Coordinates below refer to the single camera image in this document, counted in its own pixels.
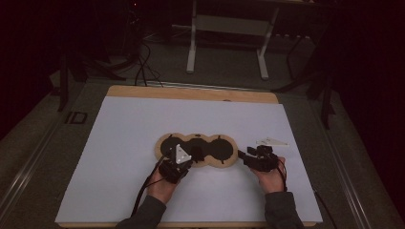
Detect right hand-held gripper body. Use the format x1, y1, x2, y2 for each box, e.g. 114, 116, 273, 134
251, 136, 290, 173

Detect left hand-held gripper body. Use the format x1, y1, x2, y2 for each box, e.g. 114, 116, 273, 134
158, 143, 194, 185

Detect wooden three-hole tray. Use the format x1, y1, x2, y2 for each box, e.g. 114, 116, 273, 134
154, 133, 239, 169

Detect person's right hand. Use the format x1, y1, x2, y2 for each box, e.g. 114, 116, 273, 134
250, 156, 287, 196

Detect person's left hand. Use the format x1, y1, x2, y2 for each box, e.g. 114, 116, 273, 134
145, 170, 181, 205

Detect white table mat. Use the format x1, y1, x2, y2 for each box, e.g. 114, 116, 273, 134
54, 95, 324, 223

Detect wooden table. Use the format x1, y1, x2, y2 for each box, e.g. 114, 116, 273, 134
58, 84, 324, 229

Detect black stand with angled legs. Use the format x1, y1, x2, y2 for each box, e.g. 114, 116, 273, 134
271, 30, 338, 131
56, 47, 128, 113

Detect black floor plate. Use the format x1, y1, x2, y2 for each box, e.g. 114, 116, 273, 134
64, 111, 89, 125

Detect white metal stand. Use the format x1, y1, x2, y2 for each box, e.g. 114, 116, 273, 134
185, 0, 281, 81

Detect right hand-held gripper cable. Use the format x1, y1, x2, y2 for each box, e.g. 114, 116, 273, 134
276, 157, 339, 229

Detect hand-held gripper cable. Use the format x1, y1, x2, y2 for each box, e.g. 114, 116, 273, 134
276, 157, 339, 229
130, 154, 170, 218

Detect left hand-held gripper cable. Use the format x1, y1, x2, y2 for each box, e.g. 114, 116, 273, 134
130, 154, 170, 218

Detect metal floor rail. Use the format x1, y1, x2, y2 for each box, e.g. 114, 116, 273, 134
0, 111, 75, 218
309, 94, 375, 229

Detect black floor cables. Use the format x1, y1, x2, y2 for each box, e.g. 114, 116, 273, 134
134, 40, 164, 88

